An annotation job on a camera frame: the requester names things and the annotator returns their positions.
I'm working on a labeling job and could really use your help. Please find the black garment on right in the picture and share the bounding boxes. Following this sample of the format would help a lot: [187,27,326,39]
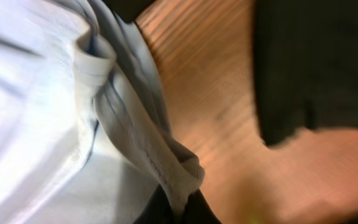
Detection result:
[103,0,358,147]

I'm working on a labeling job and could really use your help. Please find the light blue printed t-shirt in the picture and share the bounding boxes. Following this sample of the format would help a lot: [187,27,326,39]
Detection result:
[0,1,204,223]

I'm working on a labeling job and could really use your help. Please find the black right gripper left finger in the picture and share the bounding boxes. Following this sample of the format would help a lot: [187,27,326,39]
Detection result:
[133,185,183,224]

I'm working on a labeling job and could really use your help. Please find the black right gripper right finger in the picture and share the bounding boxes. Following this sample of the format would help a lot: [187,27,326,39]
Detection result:
[182,190,221,224]

